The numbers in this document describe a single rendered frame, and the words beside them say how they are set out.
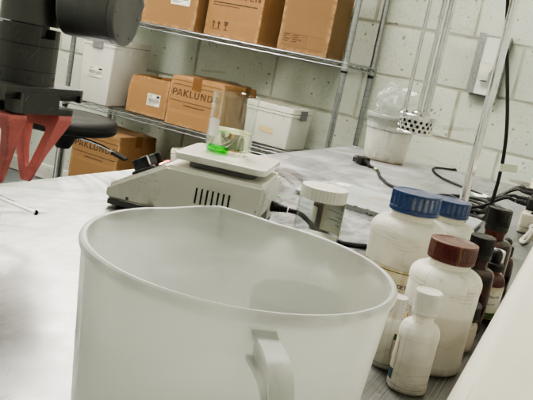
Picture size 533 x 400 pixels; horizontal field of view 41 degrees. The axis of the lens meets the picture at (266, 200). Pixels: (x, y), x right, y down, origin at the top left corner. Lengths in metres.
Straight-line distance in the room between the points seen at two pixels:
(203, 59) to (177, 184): 2.89
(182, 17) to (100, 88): 0.55
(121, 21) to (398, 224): 0.31
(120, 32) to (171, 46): 3.19
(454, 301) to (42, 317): 0.32
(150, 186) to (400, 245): 0.37
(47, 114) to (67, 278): 0.16
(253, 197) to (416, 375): 0.39
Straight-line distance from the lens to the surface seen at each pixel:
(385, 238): 0.67
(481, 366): 0.37
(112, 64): 3.56
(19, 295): 0.62
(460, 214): 0.78
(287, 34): 3.17
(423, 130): 1.24
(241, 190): 0.88
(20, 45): 0.71
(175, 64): 3.86
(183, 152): 0.90
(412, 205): 0.67
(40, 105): 0.72
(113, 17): 0.67
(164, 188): 0.90
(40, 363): 0.51
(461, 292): 0.60
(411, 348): 0.56
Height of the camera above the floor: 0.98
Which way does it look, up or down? 12 degrees down
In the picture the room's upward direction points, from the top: 11 degrees clockwise
